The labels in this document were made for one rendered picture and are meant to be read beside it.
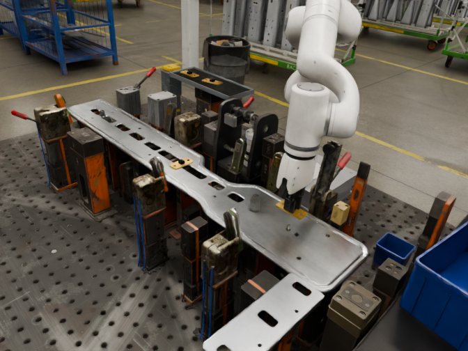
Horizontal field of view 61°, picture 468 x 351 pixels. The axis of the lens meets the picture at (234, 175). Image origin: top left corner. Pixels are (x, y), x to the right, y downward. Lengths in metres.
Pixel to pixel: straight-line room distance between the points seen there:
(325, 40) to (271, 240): 0.52
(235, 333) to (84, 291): 0.65
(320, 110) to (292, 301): 0.42
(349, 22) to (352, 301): 0.76
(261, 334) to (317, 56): 0.63
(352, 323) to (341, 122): 0.42
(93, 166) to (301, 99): 0.91
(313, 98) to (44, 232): 1.14
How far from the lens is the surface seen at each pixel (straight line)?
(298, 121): 0.89
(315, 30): 1.03
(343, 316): 0.88
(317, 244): 1.08
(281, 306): 0.91
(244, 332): 0.86
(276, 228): 1.10
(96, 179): 1.57
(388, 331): 0.89
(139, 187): 1.19
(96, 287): 1.38
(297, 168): 0.94
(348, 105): 0.91
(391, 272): 0.94
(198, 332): 1.22
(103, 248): 1.51
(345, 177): 1.79
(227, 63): 4.13
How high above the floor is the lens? 1.69
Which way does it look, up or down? 32 degrees down
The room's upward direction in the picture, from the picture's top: 4 degrees clockwise
